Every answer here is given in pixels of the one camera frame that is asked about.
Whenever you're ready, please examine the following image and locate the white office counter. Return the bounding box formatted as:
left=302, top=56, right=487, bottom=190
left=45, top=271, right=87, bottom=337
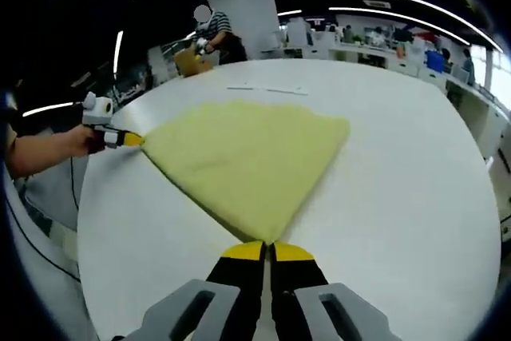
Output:
left=261, top=43, right=511, bottom=158

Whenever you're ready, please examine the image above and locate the straight ceiling light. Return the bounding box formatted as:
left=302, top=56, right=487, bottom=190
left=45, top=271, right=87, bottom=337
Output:
left=113, top=30, right=124, bottom=74

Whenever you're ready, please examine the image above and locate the white square pillar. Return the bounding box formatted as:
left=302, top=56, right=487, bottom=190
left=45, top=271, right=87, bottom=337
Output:
left=201, top=0, right=280, bottom=61

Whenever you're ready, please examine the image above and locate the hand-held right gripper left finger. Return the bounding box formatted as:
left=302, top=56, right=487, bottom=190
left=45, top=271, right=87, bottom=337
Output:
left=115, top=241, right=267, bottom=341

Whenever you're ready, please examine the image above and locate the brown cardboard box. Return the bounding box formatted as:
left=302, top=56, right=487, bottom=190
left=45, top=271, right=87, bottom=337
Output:
left=173, top=48, right=215, bottom=77

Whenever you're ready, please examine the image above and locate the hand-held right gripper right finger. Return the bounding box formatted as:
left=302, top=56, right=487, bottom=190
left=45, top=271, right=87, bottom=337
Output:
left=269, top=241, right=404, bottom=341

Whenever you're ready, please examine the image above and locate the blue storage bin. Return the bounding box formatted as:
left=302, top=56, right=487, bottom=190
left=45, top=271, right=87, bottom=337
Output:
left=425, top=50, right=445, bottom=73

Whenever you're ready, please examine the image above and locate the short curved ceiling light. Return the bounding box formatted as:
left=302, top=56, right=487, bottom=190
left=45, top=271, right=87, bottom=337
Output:
left=327, top=6, right=472, bottom=45

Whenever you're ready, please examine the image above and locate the black cable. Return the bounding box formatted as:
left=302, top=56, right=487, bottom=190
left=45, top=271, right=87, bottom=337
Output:
left=6, top=196, right=81, bottom=283
left=69, top=155, right=81, bottom=211

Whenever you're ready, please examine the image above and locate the yellow-green garment with coloured sleeves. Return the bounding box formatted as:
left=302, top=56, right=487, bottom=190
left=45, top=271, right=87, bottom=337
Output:
left=140, top=100, right=352, bottom=245

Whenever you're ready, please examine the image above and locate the person's left hand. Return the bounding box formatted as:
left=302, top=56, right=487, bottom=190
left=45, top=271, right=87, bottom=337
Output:
left=66, top=125, right=97, bottom=157

